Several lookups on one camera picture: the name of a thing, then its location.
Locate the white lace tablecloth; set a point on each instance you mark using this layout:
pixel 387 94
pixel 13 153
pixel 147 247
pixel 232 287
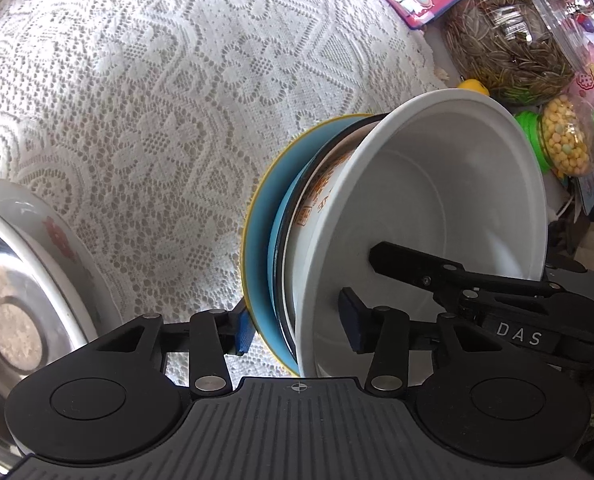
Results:
pixel 147 124

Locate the blue enamel bowl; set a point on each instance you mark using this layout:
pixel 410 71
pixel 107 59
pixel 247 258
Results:
pixel 267 259

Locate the yellow rubber duck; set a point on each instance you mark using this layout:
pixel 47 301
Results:
pixel 474 85

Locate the white conical bowl yellow rim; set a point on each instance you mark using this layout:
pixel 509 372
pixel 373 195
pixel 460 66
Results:
pixel 249 239

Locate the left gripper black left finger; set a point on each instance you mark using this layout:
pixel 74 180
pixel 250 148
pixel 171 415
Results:
pixel 212 335

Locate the stainless steel bowl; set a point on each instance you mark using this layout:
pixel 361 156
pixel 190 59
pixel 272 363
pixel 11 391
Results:
pixel 42 318

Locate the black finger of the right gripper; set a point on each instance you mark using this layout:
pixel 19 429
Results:
pixel 450 283
pixel 555 260

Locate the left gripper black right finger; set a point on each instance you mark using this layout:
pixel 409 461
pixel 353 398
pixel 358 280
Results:
pixel 382 331

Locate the white bowl with orange logo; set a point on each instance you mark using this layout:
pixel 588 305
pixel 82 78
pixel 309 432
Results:
pixel 450 174

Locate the floral white shallow bowl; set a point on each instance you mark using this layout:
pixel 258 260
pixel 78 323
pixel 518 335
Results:
pixel 36 218

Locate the green gumball candy dispenser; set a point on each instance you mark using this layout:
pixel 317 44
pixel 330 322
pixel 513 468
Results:
pixel 561 134

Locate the sunflower seed glass jar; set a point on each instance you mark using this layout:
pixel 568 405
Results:
pixel 523 51

